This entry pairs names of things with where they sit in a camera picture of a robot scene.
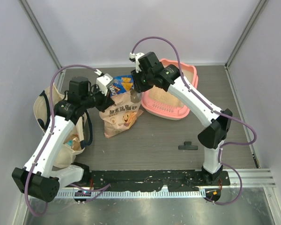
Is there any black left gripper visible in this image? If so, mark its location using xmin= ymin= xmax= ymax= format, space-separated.
xmin=81 ymin=83 xmax=115 ymax=113

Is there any pink cat litter bag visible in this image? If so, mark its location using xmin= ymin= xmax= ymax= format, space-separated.
xmin=99 ymin=91 xmax=143 ymax=138

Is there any metal litter scoop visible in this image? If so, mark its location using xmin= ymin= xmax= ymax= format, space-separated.
xmin=130 ymin=89 xmax=139 ymax=104

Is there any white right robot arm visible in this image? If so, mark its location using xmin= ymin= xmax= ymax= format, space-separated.
xmin=129 ymin=52 xmax=232 ymax=185

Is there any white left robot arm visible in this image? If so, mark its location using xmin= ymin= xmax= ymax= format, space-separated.
xmin=12 ymin=74 xmax=114 ymax=203

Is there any pink cat litter box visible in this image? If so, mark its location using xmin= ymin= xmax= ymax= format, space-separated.
xmin=141 ymin=59 xmax=199 ymax=120

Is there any blue Doritos chip bag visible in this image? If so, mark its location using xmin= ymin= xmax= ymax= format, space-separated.
xmin=110 ymin=75 xmax=134 ymax=96

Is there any cream canvas tote bag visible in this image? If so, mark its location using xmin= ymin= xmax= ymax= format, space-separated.
xmin=33 ymin=85 xmax=92 ymax=169

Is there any black bag clip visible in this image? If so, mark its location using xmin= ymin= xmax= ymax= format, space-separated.
xmin=178 ymin=141 xmax=198 ymax=150

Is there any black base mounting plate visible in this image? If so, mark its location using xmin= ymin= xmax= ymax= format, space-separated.
xmin=76 ymin=169 xmax=230 ymax=192

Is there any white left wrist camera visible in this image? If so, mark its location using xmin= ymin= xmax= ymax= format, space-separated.
xmin=95 ymin=69 xmax=113 ymax=96

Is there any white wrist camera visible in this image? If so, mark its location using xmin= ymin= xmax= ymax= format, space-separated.
xmin=129 ymin=52 xmax=145 ymax=73
xmin=95 ymin=69 xmax=113 ymax=96

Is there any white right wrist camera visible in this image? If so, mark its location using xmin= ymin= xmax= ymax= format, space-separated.
xmin=129 ymin=52 xmax=145 ymax=73

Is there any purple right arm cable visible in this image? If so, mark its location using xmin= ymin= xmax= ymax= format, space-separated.
xmin=131 ymin=36 xmax=258 ymax=205

